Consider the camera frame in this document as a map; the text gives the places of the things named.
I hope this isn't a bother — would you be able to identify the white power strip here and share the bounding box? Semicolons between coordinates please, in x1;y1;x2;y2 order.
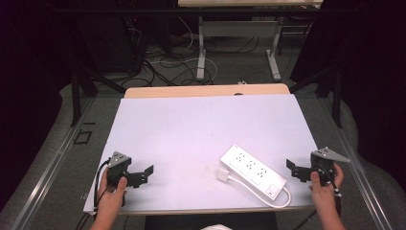
219;144;287;202

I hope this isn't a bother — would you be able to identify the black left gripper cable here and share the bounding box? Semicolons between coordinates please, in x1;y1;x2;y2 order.
76;158;112;230

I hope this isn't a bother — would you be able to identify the dark curtain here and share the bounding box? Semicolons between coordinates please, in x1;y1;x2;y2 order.
290;0;406;193
0;0;80;205

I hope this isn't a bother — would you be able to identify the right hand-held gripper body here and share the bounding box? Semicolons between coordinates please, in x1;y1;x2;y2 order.
310;147;351;187

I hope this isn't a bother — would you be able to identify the white power plug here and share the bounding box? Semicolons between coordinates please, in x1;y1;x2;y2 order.
215;168;232;183

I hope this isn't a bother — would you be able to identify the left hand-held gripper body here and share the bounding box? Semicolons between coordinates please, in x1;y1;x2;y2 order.
106;150;133;188

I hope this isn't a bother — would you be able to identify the person's left hand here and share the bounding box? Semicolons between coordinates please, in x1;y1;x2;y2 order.
96;176;128;219

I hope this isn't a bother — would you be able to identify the black floor outlet frame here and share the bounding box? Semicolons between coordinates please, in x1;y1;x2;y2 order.
73;128;94;146

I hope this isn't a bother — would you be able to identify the person's white clothing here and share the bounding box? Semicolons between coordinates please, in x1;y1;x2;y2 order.
200;223;235;230

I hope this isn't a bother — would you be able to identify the white power strip cable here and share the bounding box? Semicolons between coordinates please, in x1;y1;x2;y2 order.
227;174;292;210

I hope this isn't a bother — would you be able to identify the person's right hand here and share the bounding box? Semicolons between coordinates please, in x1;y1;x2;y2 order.
308;162;346;209

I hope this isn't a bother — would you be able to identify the tangle of floor cables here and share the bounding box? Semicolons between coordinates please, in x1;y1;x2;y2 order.
123;15;266;88

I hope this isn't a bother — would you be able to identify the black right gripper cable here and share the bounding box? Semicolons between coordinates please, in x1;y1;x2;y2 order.
291;164;343;230

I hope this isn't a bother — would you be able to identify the black metal stand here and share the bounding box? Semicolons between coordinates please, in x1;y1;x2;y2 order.
288;66;345;129
70;67;127;127

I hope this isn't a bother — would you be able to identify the white desk with metal legs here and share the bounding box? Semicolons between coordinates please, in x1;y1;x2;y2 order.
177;0;324;82

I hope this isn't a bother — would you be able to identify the white table mat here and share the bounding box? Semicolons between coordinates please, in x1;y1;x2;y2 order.
82;93;321;216

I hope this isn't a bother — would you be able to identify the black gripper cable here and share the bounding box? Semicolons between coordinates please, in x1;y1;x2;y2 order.
291;164;343;230
76;158;112;230

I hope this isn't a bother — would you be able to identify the metal floor rail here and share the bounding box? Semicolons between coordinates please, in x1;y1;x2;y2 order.
9;95;98;230
319;95;395;230

